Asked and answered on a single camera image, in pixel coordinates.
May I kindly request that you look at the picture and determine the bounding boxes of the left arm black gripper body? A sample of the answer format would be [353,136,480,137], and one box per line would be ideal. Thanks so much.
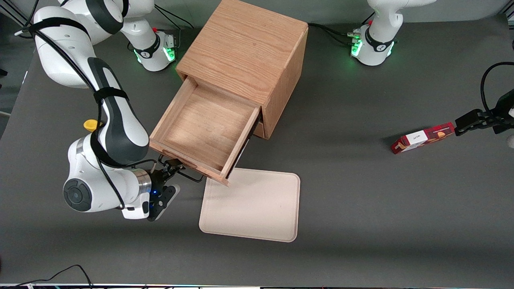
[492,89,514,135]

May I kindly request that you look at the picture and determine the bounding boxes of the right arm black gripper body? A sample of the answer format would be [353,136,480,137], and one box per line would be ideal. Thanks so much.
[148,167,180,222]

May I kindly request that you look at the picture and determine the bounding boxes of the oak drawer with black handle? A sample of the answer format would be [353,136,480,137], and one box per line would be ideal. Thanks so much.
[149,76,262,186]

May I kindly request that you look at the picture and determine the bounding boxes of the oak wooden drawer cabinet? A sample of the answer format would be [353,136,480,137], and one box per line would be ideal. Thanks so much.
[176,0,309,140]

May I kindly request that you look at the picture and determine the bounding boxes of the red snack box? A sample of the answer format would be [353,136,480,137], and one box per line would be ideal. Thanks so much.
[391,122,456,155]

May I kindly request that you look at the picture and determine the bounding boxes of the beige plastic tray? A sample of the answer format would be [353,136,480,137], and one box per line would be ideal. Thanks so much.
[199,168,301,243]

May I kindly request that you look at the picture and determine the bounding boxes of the dark grey table mat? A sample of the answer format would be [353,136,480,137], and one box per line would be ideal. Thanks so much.
[0,15,514,286]

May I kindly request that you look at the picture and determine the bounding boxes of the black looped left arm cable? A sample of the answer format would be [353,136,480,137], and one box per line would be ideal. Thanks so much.
[481,61,514,115]

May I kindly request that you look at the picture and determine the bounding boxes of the thin black table-edge cable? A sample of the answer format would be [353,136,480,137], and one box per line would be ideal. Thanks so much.
[0,265,94,289]

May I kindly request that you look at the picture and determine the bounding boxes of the black cables at right base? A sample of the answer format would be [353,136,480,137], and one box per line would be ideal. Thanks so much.
[153,7,196,49]

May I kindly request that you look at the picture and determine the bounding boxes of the black cables at base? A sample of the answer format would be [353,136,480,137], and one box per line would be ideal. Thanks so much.
[308,11,376,45]
[153,7,196,49]

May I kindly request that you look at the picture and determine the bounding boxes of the black cables at left base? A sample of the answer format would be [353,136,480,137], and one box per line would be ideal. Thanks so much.
[308,11,376,45]

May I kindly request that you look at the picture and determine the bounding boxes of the aluminium frame rail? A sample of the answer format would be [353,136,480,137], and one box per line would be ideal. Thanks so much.
[0,0,32,25]

